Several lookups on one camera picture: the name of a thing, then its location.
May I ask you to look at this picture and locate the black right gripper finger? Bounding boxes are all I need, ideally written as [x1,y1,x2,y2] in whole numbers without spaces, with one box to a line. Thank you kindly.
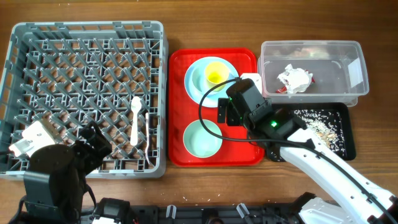
[226,105,243,126]
[217,98,229,123]

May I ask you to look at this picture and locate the red snack wrapper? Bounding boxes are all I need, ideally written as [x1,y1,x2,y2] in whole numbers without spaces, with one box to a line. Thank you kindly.
[276,78,315,93]

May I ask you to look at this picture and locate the mint green bowl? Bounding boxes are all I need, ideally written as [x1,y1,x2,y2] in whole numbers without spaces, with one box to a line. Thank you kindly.
[183,119,223,159]

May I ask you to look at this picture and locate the white napkin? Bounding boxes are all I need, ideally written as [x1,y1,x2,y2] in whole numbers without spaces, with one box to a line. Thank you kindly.
[277,64,313,94]

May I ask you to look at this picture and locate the white plastic spoon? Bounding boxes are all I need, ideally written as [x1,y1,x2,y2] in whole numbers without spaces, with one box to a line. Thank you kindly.
[130,96,142,146]

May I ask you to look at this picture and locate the white plastic fork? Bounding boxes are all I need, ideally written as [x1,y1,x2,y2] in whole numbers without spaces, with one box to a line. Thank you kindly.
[145,112,152,165]

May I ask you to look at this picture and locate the rice and food scraps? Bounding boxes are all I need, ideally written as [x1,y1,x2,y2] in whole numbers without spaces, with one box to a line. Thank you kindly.
[290,109,346,158]

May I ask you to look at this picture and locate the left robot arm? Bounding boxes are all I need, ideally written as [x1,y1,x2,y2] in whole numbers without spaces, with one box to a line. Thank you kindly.
[10,119,112,223]

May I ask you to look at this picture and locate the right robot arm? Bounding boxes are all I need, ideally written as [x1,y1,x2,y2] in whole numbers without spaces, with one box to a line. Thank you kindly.
[226,78,397,223]

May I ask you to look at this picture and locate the grey dishwasher rack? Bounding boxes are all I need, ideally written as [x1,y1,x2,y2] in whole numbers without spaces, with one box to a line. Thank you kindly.
[1,21,169,180]

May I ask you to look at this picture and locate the yellow plastic cup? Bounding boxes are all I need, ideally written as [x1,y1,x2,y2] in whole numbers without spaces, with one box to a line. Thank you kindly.
[205,62,230,88]

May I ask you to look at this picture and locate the light blue bowl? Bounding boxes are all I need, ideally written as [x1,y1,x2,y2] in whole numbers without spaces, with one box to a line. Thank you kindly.
[191,59,238,93]

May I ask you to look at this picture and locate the light blue plate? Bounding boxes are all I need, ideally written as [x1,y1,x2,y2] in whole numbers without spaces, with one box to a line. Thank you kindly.
[184,57,239,108]

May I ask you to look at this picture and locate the red plastic tray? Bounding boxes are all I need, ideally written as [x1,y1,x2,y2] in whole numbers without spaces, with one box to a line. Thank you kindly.
[167,47,265,167]

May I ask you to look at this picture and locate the clear plastic bin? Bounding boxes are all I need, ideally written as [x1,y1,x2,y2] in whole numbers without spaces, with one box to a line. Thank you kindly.
[257,40,369,106]

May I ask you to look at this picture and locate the black tray bin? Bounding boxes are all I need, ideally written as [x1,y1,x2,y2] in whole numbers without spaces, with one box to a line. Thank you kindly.
[259,103,356,161]

